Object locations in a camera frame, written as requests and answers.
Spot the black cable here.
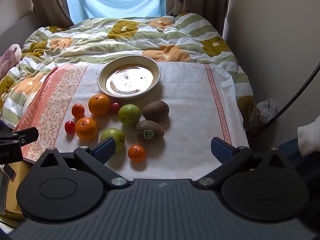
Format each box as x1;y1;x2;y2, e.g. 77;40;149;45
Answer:
251;61;320;137

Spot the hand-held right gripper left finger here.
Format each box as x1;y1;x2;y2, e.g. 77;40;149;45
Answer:
34;137;130;189

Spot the grey upholstered bed frame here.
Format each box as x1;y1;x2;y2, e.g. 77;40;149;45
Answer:
0;11;35;55

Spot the floral striped blanket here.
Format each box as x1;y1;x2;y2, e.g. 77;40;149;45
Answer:
0;15;258;131

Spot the dark blue cloth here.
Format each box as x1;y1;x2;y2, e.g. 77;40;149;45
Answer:
276;141;320;180

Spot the pink plush toy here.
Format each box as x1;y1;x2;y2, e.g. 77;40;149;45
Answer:
0;44;22;75

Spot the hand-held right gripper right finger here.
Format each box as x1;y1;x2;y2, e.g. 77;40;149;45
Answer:
195;137;292;189

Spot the yellow bag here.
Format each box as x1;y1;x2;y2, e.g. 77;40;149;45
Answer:
0;159;33;221

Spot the small tangerine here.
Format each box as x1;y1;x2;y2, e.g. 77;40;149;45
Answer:
71;104;86;119
128;144;146;162

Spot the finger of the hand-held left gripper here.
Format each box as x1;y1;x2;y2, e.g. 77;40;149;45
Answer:
0;127;39;146

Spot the large orange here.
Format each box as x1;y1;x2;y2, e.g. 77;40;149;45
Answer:
88;94;111;117
75;117;98;141

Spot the person's white clothing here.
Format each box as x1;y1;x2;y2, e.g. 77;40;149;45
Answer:
297;116;320;157

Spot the plain brown kiwi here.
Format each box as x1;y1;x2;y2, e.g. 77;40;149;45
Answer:
142;100;170;121

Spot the white plastic bag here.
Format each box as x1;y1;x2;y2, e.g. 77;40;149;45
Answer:
256;98;278;125

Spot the green apple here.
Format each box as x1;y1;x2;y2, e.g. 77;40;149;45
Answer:
100;128;125;152
118;104;141;127

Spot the pink and white printed cloth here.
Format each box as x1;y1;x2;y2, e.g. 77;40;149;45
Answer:
12;62;250;181

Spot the kiwi with green sticker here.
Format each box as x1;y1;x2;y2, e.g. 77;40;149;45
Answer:
135;120;165;141

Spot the cream ceramic bowl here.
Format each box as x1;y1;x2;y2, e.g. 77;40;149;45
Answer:
97;55;162;100

